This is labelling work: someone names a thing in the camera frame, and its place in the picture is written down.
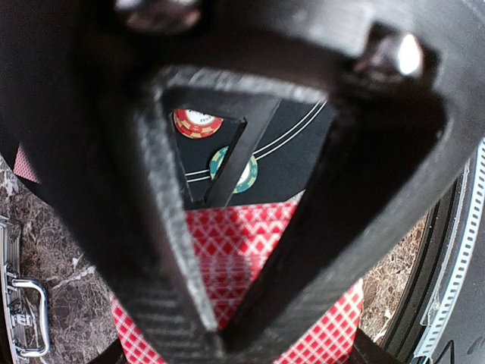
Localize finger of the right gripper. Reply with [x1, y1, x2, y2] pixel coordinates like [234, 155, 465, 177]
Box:
[189, 96, 281, 209]
[1, 1, 484, 355]

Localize green chips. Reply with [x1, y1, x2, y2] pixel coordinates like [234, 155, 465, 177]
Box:
[209, 146, 258, 194]

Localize red chips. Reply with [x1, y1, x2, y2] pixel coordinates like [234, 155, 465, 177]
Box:
[173, 109, 224, 140]

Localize red card deck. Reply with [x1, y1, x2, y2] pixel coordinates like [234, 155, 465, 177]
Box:
[13, 143, 365, 364]

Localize black round poker mat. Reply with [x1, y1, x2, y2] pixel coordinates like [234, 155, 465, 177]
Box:
[176, 100, 334, 210]

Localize aluminium poker chip case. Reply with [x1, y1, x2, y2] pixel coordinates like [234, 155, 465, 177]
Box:
[1, 216, 51, 363]

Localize white slotted cable duct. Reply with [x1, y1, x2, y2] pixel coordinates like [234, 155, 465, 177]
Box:
[410, 140, 484, 363]

